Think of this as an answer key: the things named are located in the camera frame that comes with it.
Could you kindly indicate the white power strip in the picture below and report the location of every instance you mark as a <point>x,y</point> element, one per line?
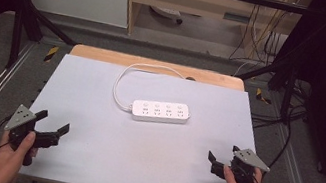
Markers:
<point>160,112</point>

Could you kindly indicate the person's left hand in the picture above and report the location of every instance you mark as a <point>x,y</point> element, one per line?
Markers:
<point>8,159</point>

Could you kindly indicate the light grey table mat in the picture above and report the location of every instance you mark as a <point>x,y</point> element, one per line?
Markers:
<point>139,158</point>

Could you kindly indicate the dark plug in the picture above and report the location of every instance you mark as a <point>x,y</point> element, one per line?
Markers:
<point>191,78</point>

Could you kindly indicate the wooden desk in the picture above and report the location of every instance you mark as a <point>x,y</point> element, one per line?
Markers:
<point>183,2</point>

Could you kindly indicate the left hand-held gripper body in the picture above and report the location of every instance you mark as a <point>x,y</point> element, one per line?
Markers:
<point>21,118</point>

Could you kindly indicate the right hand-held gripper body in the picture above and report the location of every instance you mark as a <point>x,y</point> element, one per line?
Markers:
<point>250,159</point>

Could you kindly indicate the white chair base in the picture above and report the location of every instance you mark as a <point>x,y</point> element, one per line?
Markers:
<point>165,12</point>

